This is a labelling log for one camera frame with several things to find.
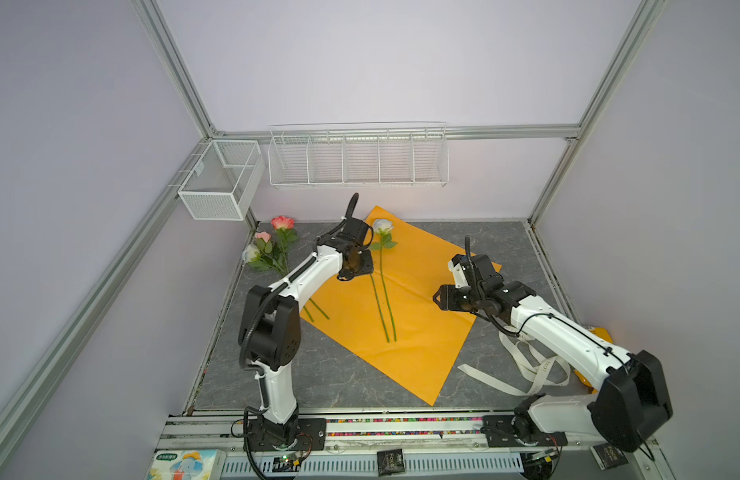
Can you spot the orange wrapping paper sheet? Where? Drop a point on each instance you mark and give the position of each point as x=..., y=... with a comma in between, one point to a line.
x=354, y=313

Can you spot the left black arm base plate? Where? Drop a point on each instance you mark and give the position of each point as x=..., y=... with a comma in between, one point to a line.
x=301, y=434

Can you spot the black square card middle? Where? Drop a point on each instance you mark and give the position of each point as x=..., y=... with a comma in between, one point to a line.
x=390, y=462

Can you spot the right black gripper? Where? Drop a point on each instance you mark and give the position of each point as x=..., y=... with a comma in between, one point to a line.
x=447, y=297

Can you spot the pale white fake rose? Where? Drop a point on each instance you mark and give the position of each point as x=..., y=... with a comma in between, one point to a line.
x=250, y=254

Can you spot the white slotted cable duct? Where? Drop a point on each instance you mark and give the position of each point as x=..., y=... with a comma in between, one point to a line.
x=414, y=465

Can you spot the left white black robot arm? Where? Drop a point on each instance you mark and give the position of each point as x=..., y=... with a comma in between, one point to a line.
x=270, y=334

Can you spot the small white wire basket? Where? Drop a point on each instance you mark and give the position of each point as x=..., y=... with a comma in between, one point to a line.
x=223, y=181

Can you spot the tissue pack with elephant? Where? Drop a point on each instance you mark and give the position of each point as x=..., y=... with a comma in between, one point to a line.
x=187, y=464

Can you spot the white ribbon strip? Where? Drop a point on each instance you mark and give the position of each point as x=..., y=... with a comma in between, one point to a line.
x=514, y=372

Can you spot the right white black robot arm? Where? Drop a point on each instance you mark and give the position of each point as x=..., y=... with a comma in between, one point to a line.
x=630, y=401

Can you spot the black square card right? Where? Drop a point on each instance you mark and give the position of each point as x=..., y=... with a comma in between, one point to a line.
x=608, y=456

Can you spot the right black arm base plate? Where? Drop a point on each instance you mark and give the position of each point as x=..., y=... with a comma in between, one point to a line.
x=509, y=430

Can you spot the red pink fake rose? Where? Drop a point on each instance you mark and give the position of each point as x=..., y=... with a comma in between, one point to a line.
x=284, y=228

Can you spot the long white wire rack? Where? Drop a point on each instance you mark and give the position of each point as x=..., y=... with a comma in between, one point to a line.
x=378, y=154

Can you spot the black square card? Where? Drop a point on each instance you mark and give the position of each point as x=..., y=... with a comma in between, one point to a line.
x=608, y=456
x=390, y=462

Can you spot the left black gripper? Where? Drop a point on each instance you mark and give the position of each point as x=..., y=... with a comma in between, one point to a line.
x=367, y=268

